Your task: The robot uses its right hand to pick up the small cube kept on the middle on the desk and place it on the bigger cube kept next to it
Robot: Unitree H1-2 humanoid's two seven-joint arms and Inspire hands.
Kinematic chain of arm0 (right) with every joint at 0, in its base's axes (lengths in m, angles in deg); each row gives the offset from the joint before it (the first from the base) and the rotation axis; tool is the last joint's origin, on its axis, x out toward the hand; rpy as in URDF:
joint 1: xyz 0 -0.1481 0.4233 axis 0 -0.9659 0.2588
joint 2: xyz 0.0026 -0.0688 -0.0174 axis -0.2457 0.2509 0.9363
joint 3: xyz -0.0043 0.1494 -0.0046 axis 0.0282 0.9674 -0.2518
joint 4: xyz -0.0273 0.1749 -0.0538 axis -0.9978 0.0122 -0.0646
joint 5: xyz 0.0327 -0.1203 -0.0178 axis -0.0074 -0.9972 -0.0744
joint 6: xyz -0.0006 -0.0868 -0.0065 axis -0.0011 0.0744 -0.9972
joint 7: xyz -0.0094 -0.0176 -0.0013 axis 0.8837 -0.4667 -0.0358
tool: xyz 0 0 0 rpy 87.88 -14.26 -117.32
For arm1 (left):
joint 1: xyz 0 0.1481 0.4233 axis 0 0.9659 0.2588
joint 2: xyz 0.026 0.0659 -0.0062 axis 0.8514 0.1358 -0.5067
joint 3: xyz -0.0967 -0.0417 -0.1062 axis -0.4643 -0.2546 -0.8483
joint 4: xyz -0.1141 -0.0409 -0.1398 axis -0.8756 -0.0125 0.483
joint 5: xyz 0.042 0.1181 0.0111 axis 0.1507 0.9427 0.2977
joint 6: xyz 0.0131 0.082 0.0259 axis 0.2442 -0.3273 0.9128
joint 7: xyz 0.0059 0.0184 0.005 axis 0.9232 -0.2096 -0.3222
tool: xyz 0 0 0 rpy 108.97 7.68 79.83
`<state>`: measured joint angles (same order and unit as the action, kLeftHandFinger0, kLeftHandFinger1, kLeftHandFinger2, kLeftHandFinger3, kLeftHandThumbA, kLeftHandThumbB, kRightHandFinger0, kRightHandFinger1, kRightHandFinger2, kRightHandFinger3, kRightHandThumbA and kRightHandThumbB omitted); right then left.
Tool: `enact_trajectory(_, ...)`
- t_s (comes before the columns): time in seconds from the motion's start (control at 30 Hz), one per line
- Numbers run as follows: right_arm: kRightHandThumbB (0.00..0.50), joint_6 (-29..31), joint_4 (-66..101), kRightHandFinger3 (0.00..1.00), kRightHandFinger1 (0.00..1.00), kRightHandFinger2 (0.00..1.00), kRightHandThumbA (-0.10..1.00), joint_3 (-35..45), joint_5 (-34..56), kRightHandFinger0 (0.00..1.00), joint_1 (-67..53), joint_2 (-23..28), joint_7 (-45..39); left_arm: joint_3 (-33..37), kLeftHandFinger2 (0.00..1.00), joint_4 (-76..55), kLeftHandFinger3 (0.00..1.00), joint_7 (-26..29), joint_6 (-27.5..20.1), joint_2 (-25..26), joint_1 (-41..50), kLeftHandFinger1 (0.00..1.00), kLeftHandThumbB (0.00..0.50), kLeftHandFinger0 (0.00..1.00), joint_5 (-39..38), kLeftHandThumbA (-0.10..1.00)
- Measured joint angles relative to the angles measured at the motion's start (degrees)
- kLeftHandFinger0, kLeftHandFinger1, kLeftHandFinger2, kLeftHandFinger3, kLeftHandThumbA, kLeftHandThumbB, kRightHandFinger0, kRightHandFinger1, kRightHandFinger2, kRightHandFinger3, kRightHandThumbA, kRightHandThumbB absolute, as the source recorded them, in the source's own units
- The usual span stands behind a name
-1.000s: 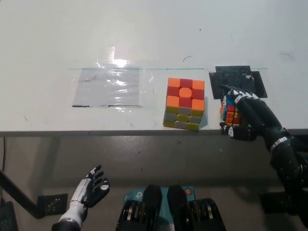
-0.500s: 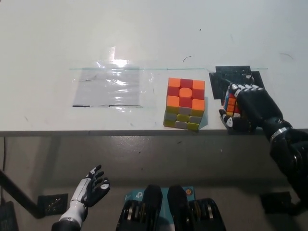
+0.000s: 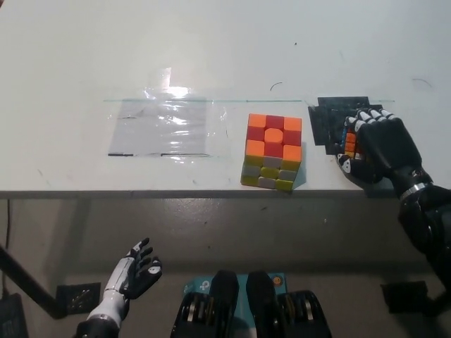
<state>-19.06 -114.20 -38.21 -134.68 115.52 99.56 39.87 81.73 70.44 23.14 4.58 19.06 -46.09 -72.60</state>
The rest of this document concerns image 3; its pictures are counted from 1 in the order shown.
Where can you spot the black flat device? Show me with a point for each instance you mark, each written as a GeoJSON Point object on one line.
{"type": "Point", "coordinates": [12, 317]}

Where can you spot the black table foot plate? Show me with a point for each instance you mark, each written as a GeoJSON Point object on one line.
{"type": "Point", "coordinates": [79, 297]}
{"type": "Point", "coordinates": [405, 297]}

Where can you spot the black robot body blocks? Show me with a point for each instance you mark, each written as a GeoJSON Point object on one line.
{"type": "Point", "coordinates": [225, 310]}

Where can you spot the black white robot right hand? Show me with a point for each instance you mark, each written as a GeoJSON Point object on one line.
{"type": "Point", "coordinates": [387, 148]}

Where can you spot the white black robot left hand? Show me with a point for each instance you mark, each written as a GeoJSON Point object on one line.
{"type": "Point", "coordinates": [141, 278]}

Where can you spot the big orange red yellow cube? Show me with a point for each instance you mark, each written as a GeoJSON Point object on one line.
{"type": "Point", "coordinates": [271, 151]}

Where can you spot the black diagonal table leg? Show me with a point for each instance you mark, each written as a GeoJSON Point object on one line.
{"type": "Point", "coordinates": [31, 281]}
{"type": "Point", "coordinates": [437, 304]}

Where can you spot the teal robot body top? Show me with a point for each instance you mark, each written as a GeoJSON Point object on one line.
{"type": "Point", "coordinates": [197, 285]}

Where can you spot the clear plastic film sheet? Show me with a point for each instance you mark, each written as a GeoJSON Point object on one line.
{"type": "Point", "coordinates": [158, 123]}

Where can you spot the black tape patch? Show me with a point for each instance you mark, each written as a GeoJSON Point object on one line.
{"type": "Point", "coordinates": [327, 119]}

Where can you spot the small multicolour studded cube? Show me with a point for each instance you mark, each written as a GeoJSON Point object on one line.
{"type": "Point", "coordinates": [350, 144]}

